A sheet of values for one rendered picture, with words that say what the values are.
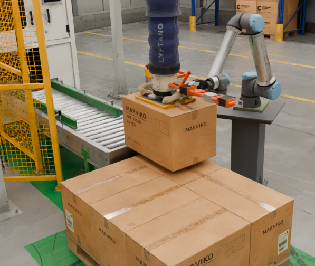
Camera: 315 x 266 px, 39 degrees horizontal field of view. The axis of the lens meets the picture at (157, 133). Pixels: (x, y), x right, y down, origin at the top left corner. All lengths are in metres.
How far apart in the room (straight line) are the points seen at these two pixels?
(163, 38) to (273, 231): 1.42
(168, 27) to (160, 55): 0.19
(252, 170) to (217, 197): 1.11
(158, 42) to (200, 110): 0.53
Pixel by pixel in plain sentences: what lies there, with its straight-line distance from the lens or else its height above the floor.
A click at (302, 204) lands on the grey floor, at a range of 3.94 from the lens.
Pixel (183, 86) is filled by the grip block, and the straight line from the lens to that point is 3.00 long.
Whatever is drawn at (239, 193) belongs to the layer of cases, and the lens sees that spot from 2.91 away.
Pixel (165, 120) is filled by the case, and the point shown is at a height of 0.96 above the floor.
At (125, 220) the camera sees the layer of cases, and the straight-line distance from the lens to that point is 2.66.
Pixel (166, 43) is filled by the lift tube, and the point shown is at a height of 1.43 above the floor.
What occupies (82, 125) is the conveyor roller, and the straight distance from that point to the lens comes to 4.20.
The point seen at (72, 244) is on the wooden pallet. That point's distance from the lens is 3.34.
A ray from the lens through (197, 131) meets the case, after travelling 3.06.
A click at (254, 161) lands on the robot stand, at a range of 3.89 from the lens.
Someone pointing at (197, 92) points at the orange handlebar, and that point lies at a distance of 2.90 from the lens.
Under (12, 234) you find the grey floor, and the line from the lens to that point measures 3.74.
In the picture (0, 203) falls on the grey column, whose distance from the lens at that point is 3.96.
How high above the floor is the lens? 1.97
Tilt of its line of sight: 22 degrees down
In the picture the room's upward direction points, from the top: 2 degrees counter-clockwise
